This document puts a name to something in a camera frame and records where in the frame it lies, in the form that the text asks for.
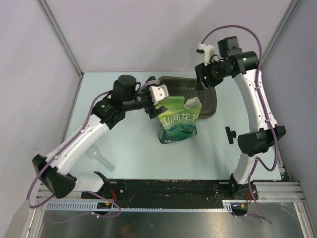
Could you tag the aluminium frame rail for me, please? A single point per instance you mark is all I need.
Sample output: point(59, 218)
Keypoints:
point(267, 191)

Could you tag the white slotted cable duct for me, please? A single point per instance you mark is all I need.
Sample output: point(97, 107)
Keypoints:
point(206, 206)

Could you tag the green litter bag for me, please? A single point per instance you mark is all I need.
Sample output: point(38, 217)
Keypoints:
point(178, 122)

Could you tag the clear plastic scoop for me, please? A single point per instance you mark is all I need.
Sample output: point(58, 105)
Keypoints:
point(94, 152)

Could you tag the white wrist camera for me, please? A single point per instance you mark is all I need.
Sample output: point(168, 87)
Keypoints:
point(158, 93)
point(207, 50)

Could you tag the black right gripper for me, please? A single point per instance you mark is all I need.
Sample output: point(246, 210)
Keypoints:
point(201, 71)

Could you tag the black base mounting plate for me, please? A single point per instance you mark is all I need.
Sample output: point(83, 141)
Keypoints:
point(217, 189)

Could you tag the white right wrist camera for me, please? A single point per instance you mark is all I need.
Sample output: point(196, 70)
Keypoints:
point(207, 50)

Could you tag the black bag clip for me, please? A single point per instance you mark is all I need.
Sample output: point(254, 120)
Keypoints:
point(231, 135)

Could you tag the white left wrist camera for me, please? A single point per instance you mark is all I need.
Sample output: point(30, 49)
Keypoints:
point(158, 93)

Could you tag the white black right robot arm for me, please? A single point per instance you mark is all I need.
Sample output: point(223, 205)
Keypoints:
point(244, 68)

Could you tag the dark grey litter box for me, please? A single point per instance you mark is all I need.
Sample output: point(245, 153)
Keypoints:
point(186, 87)

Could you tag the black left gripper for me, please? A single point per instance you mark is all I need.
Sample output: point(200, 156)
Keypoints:
point(153, 112)

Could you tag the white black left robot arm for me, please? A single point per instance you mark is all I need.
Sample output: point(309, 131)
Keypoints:
point(105, 112)

